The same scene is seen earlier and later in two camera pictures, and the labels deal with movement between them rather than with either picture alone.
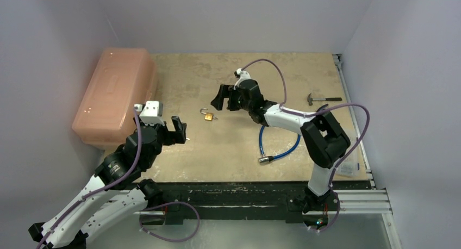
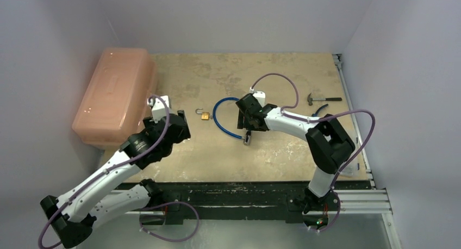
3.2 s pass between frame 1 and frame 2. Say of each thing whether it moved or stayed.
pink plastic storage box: stayed
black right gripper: moved
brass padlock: moved
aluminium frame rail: stayed
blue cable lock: moved
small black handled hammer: stayed
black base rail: stayed
